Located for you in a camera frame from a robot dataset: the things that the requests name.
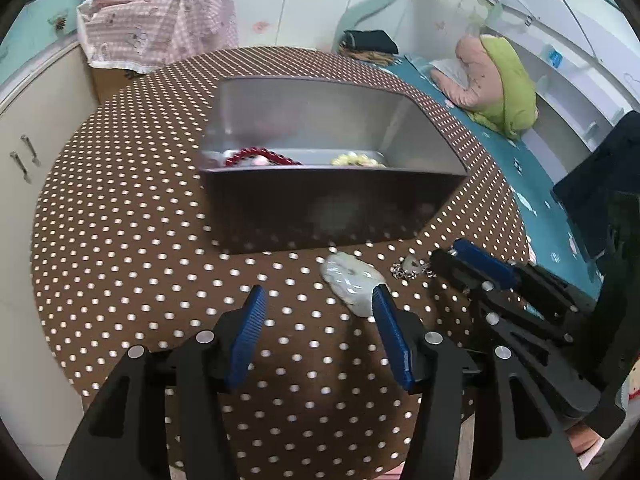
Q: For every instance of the brown polka dot tablecloth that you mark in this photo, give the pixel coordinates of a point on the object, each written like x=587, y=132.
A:
x=125, y=220

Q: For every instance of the white low cabinet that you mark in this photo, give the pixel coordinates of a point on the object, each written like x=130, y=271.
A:
x=30, y=160

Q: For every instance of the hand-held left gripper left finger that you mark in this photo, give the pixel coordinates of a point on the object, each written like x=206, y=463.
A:
x=247, y=340

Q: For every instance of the teal drawer cabinet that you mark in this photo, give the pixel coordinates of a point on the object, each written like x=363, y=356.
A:
x=35, y=25

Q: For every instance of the white pillow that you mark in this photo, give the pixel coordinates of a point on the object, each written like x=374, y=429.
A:
x=447, y=70

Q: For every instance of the stainless steel tray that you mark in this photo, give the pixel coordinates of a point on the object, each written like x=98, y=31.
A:
x=325, y=210

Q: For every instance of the dark hanging garment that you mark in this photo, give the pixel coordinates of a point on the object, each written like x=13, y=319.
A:
x=595, y=175

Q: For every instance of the tan folded cloth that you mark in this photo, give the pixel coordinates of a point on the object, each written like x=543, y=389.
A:
x=365, y=56

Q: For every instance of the dark folded clothes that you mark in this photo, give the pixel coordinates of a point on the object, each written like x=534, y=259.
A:
x=370, y=41

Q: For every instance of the pale butterfly sticker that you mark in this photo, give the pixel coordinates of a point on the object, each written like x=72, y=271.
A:
x=261, y=27

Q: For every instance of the pink checkered cloth cover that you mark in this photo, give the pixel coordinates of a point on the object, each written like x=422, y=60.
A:
x=160, y=20

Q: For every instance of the green blanket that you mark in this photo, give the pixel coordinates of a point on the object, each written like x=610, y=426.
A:
x=515, y=90

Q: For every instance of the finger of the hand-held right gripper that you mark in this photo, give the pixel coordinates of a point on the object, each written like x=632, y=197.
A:
x=487, y=262
x=530, y=340

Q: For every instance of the person's right leg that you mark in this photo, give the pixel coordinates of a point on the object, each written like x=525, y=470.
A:
x=582, y=440

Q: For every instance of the white wardrobe doors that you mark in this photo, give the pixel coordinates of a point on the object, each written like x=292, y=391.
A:
x=300, y=5

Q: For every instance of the light teal bunk bed frame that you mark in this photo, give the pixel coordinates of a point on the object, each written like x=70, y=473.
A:
x=370, y=5

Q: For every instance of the blue shelf item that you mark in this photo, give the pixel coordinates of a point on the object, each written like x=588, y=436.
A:
x=555, y=57

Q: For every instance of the teal candy print bed sheet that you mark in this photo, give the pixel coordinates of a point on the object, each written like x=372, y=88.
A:
x=530, y=175

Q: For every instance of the pink and green rolled quilt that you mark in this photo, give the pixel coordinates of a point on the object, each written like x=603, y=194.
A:
x=470, y=70

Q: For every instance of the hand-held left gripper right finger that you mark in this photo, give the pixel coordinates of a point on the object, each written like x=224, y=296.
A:
x=392, y=345

